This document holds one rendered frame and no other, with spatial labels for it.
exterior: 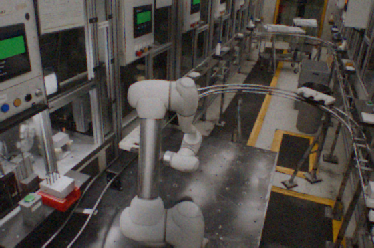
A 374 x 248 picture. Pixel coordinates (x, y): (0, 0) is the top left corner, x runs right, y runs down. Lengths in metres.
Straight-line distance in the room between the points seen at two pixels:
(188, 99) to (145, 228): 0.61
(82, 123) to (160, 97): 0.85
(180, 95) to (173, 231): 0.61
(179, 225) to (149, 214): 0.14
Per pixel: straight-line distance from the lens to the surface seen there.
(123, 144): 2.06
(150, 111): 1.40
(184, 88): 1.37
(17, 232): 1.55
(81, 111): 2.09
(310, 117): 4.30
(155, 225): 1.49
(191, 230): 1.48
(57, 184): 1.58
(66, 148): 1.99
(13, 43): 1.36
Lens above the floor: 1.96
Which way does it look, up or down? 25 degrees down
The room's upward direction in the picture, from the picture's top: 3 degrees clockwise
